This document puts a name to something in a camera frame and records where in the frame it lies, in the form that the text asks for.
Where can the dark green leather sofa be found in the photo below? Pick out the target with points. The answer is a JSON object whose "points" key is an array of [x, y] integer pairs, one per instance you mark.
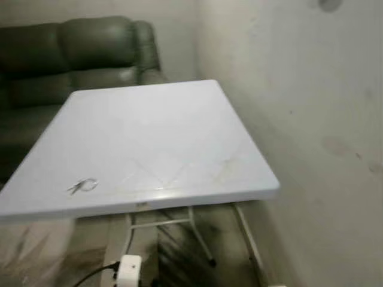
{"points": [[72, 54]]}

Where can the white folding table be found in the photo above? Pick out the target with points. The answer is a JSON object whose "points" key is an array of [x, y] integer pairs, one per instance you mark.
{"points": [[155, 137]]}

